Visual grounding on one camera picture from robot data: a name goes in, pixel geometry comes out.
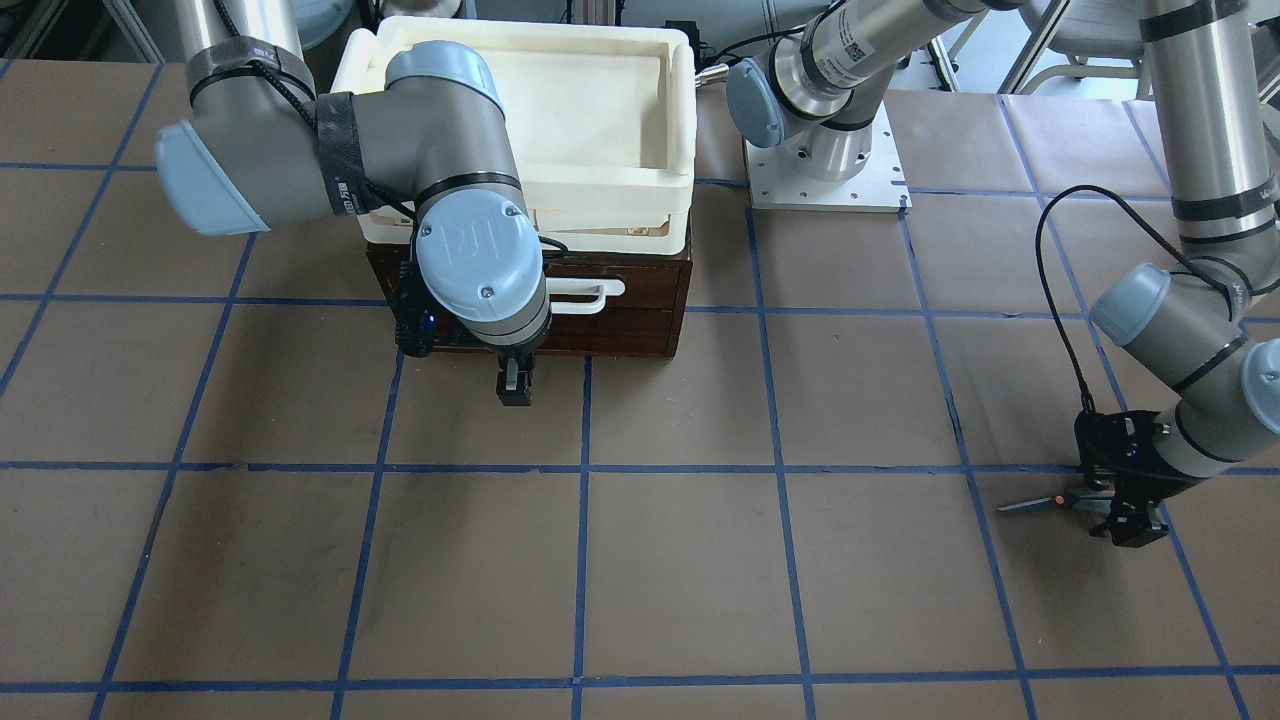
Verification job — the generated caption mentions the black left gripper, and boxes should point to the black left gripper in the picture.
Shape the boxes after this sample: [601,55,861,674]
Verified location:
[1074,410,1202,548]

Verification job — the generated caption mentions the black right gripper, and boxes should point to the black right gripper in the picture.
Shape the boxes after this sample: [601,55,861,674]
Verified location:
[390,263,549,407]

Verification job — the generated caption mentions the grey orange handled scissors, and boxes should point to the grey orange handled scissors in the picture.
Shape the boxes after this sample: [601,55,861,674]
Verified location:
[997,488,1114,518]

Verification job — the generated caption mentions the wooden drawer with white handle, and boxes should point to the wooden drawer with white handle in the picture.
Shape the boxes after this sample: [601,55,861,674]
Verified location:
[547,261,684,316]

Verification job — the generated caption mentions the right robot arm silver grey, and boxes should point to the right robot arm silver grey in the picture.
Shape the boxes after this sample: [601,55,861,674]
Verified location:
[155,1,552,406]

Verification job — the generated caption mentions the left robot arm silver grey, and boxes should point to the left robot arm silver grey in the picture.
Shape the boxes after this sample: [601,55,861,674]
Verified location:
[726,1,1277,547]

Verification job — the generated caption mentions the dark brown wooden drawer cabinet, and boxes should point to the dark brown wooden drawer cabinet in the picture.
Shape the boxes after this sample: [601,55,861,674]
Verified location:
[366,236,692,357]

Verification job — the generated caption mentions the cream white plastic tray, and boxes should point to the cream white plastic tray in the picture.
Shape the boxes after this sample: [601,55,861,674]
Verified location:
[332,17,698,256]

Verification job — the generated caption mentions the brown paper mat blue grid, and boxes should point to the brown paper mat blue grid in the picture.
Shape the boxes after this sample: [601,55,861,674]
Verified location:
[1,61,1277,719]

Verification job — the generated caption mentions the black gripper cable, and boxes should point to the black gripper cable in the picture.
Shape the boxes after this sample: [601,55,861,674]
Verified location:
[1034,184,1242,415]

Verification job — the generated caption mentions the grey metal arm base plate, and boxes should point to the grey metal arm base plate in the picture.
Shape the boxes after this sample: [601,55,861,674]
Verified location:
[744,104,913,213]

